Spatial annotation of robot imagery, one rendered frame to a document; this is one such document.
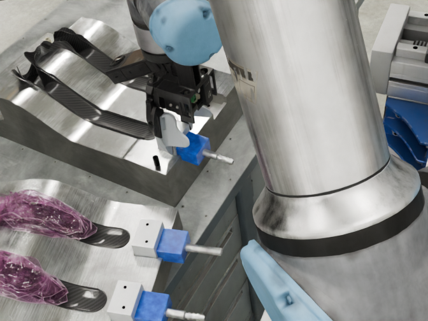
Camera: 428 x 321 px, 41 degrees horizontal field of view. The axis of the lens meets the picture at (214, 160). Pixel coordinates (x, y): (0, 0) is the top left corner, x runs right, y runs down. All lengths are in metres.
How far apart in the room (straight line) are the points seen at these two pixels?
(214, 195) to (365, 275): 0.65
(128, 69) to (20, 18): 2.33
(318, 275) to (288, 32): 0.15
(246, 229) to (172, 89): 0.56
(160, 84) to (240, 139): 0.29
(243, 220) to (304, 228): 0.92
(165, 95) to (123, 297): 0.29
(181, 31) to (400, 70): 0.45
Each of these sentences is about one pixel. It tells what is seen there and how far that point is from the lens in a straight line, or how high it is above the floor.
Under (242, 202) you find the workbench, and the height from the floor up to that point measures 0.61.
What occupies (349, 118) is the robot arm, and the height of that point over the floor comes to 1.34.
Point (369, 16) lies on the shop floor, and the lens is 2.77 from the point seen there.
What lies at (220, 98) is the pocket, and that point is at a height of 0.88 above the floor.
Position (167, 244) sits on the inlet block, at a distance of 0.87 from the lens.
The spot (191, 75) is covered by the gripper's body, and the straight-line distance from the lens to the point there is 0.80.
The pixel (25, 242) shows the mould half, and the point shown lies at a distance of 0.91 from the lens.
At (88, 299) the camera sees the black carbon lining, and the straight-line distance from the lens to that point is 0.88.
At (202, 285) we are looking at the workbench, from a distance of 1.23.
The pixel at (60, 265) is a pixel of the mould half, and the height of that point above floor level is 0.87.
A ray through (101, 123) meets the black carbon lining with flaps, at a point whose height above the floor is 0.88.
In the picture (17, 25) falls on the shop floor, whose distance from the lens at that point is 3.13.
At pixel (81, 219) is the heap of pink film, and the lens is 0.93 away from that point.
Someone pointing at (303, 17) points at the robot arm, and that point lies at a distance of 0.33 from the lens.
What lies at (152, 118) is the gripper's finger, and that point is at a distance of 0.86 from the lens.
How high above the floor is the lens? 1.58
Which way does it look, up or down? 48 degrees down
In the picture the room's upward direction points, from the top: 10 degrees counter-clockwise
